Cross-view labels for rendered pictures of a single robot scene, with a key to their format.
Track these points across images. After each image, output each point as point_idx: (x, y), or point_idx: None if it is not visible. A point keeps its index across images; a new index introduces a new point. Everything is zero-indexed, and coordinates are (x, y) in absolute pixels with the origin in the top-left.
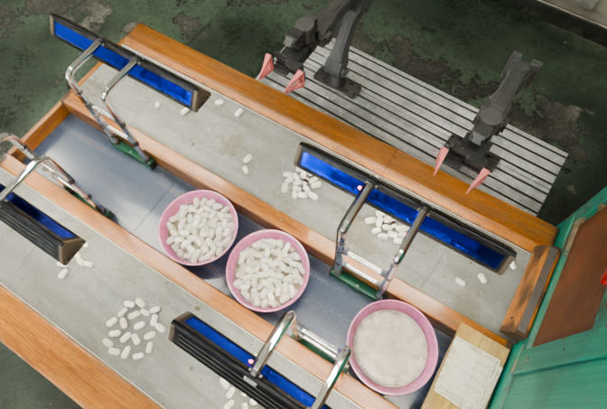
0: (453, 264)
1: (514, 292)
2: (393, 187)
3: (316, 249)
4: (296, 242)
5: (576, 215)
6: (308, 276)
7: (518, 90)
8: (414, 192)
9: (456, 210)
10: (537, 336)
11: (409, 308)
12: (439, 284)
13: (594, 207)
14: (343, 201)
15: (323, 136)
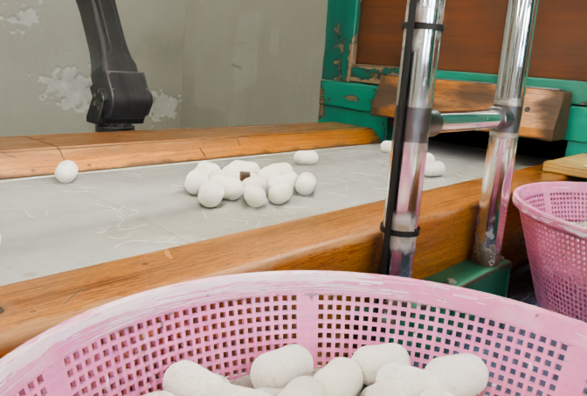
0: (387, 173)
1: (446, 159)
2: None
3: (287, 259)
4: (211, 290)
5: (334, 71)
6: (456, 286)
7: None
8: (168, 163)
9: (255, 148)
10: (570, 71)
11: (528, 197)
12: (440, 186)
13: (353, 3)
14: (85, 218)
15: None
